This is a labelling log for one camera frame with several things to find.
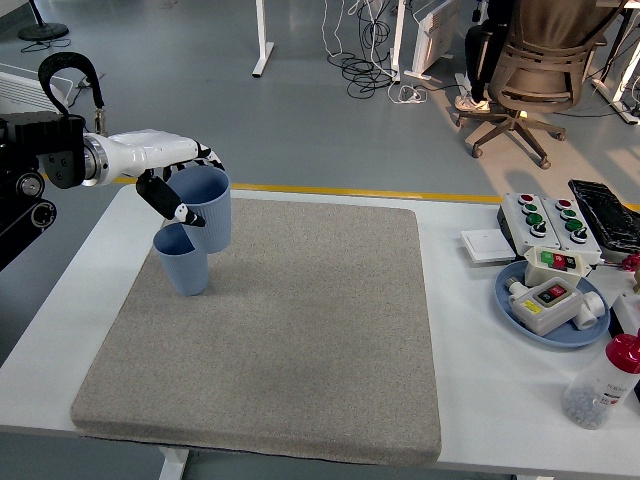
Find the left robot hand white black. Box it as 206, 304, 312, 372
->
102, 128, 225, 230

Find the blue ribbed plastic cup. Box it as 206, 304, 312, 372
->
164, 166, 234, 255
152, 223, 209, 297

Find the large white panel heater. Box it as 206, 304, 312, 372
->
0, 63, 71, 117

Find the black fan stand base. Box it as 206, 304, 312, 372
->
17, 0, 70, 42

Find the white desk leg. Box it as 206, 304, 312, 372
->
251, 0, 275, 78
387, 0, 407, 84

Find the grey-brown mat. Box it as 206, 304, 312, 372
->
69, 197, 442, 465

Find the narrow white panel heater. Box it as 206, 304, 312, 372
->
403, 0, 461, 82

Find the white table leg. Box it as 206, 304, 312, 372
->
158, 446, 191, 480

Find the person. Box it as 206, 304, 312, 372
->
454, 0, 516, 114

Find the white four-button control box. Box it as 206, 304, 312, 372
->
501, 192, 564, 259
541, 197, 603, 266

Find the beige mesh office chair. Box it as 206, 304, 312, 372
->
457, 0, 624, 170

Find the blue plate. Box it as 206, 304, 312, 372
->
494, 259, 611, 349

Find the black plastic tray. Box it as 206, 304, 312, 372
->
567, 178, 640, 253

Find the white pipe fitting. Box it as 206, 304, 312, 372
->
572, 290, 606, 331

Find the clear bottle red cap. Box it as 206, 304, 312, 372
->
561, 333, 640, 430

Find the black cable tangle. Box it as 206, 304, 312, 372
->
327, 0, 401, 99

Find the white coiled plug cable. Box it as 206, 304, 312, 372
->
388, 83, 429, 106

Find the white wall switch plate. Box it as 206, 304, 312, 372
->
459, 228, 516, 265

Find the white green-red switch box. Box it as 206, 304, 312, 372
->
523, 246, 591, 289

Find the grey red-button switch box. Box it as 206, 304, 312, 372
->
504, 278, 585, 336

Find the white desk leg frame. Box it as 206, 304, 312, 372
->
589, 0, 640, 126

